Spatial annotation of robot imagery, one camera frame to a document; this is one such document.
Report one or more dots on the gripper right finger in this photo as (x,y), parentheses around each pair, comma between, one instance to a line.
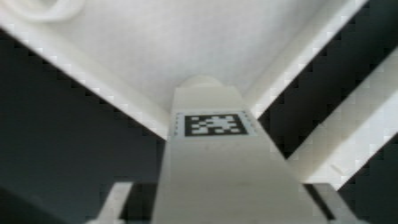
(332,204)

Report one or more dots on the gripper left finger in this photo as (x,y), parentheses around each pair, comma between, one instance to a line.
(112,208)

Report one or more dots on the white bracket desk leg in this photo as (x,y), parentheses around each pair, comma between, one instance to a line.
(225,181)

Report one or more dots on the white desk top tray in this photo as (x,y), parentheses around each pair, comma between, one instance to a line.
(131,45)

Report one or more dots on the white front fence bar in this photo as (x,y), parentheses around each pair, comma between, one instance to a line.
(353,132)

